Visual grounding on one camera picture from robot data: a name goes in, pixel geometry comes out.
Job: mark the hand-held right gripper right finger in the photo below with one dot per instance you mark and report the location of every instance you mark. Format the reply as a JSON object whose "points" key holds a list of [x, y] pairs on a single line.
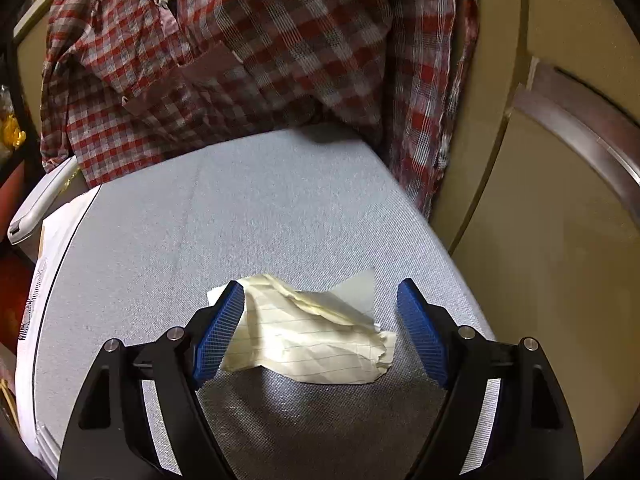
{"points": [[420, 335]]}

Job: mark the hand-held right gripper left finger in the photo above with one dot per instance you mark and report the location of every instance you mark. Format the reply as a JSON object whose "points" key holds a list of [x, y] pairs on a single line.
{"points": [[220, 330]]}

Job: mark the lined paper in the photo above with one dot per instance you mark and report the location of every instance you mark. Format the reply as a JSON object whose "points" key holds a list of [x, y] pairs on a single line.
{"points": [[310, 335]]}

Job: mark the white lidded trash bin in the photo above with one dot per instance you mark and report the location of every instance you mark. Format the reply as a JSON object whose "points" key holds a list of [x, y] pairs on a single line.
{"points": [[40, 205]]}

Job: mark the beige cabinet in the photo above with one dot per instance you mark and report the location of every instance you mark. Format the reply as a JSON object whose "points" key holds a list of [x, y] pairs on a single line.
{"points": [[550, 260]]}

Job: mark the red plaid shirt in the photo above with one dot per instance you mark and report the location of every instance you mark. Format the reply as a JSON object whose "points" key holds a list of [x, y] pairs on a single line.
{"points": [[275, 50]]}

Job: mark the yellow crinkled packet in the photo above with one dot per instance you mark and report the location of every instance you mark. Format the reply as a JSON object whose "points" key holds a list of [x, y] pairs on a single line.
{"points": [[11, 132]]}

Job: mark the brown wooden chair rail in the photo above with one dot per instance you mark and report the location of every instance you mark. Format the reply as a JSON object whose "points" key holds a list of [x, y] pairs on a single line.
{"points": [[585, 125]]}

